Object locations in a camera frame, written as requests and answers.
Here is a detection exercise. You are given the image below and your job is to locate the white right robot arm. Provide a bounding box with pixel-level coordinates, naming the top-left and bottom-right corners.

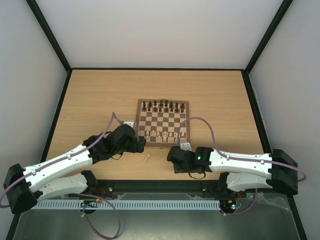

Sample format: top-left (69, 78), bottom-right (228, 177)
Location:
top-left (167, 143), bottom-right (298, 196)

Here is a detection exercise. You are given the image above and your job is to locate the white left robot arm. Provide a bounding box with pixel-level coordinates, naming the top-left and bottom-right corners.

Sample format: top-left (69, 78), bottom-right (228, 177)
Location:
top-left (3, 124), bottom-right (146, 214)

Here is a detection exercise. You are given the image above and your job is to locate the wooden folding chess board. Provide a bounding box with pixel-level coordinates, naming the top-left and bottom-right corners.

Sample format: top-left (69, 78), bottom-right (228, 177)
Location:
top-left (135, 99), bottom-right (191, 148)

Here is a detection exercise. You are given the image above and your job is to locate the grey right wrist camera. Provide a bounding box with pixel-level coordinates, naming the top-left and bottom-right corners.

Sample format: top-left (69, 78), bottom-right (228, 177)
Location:
top-left (179, 142), bottom-right (192, 151)

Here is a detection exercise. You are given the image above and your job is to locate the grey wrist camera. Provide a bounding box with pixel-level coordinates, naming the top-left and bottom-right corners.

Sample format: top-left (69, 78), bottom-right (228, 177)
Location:
top-left (179, 142), bottom-right (192, 151)
top-left (123, 120), bottom-right (136, 128)

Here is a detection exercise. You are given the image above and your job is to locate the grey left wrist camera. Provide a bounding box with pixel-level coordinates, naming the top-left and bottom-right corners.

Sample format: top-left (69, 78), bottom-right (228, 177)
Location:
top-left (123, 120), bottom-right (136, 128)

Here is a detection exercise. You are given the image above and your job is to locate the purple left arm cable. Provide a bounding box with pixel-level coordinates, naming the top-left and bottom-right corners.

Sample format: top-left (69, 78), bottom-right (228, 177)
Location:
top-left (0, 111), bottom-right (126, 238)

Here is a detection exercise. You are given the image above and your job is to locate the black aluminium frame rail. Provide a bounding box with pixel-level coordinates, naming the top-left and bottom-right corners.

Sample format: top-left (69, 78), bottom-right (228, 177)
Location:
top-left (24, 178), bottom-right (291, 195)

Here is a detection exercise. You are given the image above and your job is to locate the light blue cable duct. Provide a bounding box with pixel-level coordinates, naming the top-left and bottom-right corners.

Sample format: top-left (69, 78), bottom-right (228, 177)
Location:
top-left (32, 199), bottom-right (221, 211)

